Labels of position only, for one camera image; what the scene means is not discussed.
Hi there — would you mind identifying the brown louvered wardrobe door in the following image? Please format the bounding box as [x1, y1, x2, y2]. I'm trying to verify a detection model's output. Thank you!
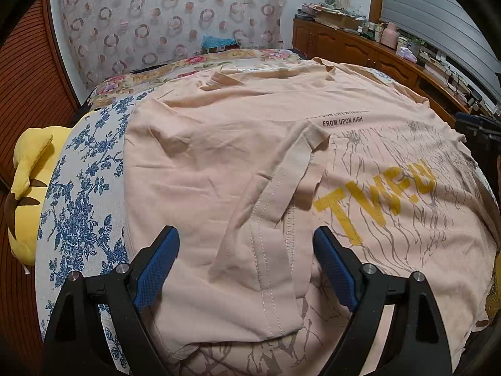
[0, 0, 81, 189]

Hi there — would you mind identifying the cardboard box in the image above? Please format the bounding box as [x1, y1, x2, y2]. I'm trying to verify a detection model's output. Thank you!
[315, 8, 363, 30]

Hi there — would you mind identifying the yellow plush toy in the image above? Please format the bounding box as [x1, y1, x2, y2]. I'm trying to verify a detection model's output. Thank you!
[6, 112, 96, 267]

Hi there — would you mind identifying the wooden sideboard cabinet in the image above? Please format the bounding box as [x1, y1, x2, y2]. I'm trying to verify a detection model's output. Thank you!
[293, 18, 501, 126]

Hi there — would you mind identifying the blue floral bedsheet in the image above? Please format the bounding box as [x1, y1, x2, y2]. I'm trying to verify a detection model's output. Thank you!
[34, 96, 157, 376]

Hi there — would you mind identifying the pink bottle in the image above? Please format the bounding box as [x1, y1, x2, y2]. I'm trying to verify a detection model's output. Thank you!
[380, 21, 399, 48]

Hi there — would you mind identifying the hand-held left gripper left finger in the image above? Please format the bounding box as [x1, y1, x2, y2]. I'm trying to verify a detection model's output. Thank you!
[41, 225, 181, 376]

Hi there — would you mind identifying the grey window blind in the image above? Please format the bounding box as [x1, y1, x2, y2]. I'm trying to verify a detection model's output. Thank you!
[380, 0, 501, 87]

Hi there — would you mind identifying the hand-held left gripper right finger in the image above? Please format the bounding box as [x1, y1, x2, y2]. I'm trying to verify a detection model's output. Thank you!
[312, 225, 454, 376]

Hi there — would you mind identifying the pink floral quilt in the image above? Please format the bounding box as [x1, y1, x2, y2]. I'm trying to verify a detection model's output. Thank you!
[84, 49, 314, 110]

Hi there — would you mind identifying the peach printed t-shirt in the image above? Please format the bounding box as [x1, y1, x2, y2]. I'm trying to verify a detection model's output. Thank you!
[123, 58, 494, 376]

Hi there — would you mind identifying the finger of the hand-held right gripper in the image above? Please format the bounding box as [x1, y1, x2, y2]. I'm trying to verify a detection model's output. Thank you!
[455, 112, 501, 145]

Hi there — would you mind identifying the ring patterned sheer curtain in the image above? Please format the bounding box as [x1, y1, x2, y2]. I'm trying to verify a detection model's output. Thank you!
[59, 0, 290, 91]

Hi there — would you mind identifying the teal packet by curtain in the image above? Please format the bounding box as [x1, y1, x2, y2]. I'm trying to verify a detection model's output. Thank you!
[201, 33, 239, 51]

